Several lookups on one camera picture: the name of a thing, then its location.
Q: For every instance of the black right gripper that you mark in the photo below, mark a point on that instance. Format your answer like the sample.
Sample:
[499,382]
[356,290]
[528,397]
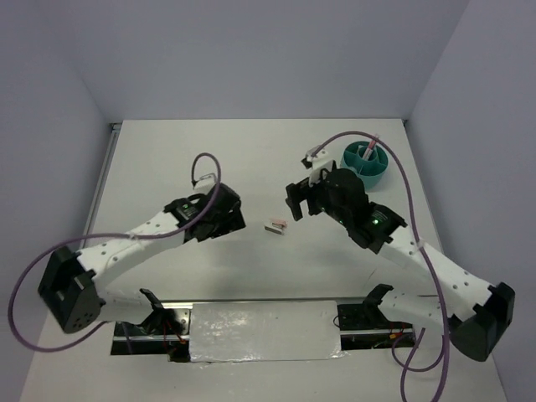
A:
[301,191]

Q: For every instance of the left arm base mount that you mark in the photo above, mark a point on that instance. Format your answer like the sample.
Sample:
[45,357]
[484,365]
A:
[164,331]

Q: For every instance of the pink white stapler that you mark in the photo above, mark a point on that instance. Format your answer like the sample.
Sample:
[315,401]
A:
[277,226]

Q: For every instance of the pink pen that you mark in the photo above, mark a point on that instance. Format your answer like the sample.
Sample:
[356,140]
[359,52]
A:
[370,148]

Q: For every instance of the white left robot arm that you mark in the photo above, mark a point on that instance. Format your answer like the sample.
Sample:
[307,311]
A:
[74,284]

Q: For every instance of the silver foil cover plate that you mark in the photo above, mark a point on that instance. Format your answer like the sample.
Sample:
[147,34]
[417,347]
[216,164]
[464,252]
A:
[264,331]

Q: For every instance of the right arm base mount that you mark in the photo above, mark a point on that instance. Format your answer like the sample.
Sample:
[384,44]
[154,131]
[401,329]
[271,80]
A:
[362,326]

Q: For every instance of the teal round divided container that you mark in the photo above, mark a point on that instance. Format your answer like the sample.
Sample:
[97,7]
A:
[369,171]

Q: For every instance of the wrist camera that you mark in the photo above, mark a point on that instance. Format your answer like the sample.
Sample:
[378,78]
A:
[319,164]
[205,184]

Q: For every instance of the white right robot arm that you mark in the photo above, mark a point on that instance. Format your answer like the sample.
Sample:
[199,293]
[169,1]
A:
[474,313]

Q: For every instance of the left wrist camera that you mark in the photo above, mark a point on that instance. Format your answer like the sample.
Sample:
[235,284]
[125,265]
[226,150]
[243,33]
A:
[205,184]

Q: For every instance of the aluminium table edge rail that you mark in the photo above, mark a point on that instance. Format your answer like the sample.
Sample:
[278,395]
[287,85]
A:
[101,182]

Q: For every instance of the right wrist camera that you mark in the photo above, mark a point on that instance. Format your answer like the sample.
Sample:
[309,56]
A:
[319,164]

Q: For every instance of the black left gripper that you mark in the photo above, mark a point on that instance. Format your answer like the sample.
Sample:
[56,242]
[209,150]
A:
[233,220]

